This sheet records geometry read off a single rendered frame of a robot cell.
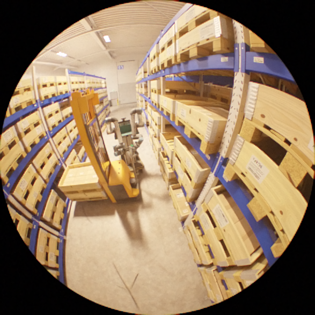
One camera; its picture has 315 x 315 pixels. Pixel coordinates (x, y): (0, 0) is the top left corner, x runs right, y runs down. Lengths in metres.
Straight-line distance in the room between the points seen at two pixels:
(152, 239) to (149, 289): 1.24
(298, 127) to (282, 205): 0.37
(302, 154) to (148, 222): 2.79
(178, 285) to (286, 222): 2.39
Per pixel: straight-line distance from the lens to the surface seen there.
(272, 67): 0.76
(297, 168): 0.63
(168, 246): 2.67
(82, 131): 1.88
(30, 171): 2.84
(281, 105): 0.63
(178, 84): 2.77
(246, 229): 1.15
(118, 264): 2.80
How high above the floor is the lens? 2.65
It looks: 38 degrees down
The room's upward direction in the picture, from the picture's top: 1 degrees counter-clockwise
